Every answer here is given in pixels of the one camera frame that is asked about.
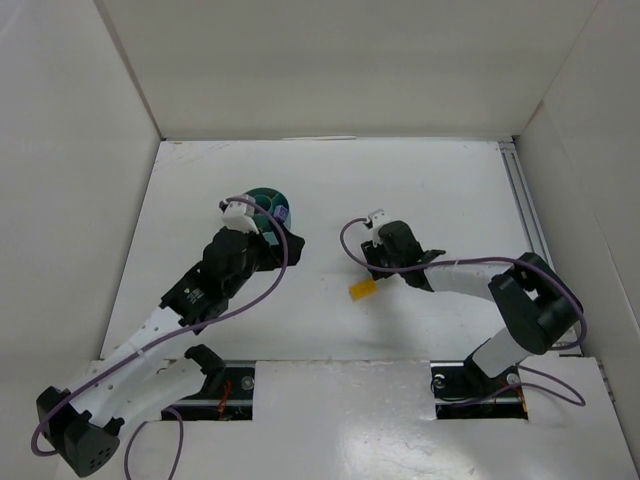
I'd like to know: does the yellow long lego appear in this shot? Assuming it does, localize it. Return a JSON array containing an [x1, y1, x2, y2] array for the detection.
[[349, 279, 377, 301]]

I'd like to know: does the purple square lego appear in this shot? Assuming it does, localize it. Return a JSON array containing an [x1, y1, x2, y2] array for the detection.
[[273, 205, 289, 223]]

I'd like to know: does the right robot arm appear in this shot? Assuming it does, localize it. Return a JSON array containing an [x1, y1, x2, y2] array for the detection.
[[361, 210, 584, 380]]

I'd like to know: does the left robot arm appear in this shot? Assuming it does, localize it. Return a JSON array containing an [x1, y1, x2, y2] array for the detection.
[[34, 225, 305, 478]]

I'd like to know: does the teal round divided container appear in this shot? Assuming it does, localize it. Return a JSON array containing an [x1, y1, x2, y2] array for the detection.
[[246, 187, 291, 245]]

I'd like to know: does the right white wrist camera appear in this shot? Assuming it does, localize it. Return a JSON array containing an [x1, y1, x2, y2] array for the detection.
[[365, 209, 391, 230]]

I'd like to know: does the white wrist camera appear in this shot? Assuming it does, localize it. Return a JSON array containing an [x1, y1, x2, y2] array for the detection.
[[365, 209, 391, 230], [219, 195, 259, 234]]

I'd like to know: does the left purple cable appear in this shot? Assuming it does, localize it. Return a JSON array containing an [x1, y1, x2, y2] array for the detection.
[[30, 197, 290, 480]]

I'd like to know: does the purple cable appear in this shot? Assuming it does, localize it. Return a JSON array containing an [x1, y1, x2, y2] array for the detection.
[[339, 215, 587, 407], [30, 197, 290, 480]]

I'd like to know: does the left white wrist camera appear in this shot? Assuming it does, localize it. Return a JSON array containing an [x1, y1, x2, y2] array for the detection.
[[219, 195, 259, 234]]

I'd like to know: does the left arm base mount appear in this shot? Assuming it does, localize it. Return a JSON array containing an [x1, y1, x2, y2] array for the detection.
[[171, 345, 256, 422]]

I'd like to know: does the aluminium rail right edge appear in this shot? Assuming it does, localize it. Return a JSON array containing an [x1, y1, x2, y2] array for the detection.
[[498, 140, 554, 268]]

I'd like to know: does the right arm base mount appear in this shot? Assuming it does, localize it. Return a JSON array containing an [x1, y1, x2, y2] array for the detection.
[[430, 358, 528, 420]]

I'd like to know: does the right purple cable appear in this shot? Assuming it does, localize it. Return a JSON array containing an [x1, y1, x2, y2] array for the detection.
[[339, 215, 587, 407]]

